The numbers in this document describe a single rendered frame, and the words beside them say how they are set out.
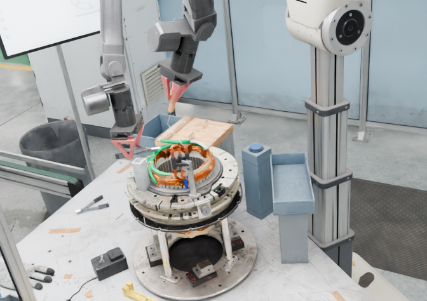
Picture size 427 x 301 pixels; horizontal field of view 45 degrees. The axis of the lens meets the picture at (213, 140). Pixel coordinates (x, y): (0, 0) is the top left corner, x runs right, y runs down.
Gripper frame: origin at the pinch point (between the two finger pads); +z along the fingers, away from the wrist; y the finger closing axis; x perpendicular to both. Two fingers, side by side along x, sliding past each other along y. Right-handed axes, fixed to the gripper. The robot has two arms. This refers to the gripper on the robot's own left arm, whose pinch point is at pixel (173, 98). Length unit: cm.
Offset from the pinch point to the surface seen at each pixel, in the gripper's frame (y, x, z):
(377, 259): 69, 120, 101
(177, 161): 10.8, -8.7, 10.0
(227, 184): 21.4, 2.9, 17.0
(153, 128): -24, 33, 38
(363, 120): 18, 235, 91
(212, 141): 3.1, 26.5, 24.2
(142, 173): 1.8, -9.4, 19.4
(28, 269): -22, -23, 68
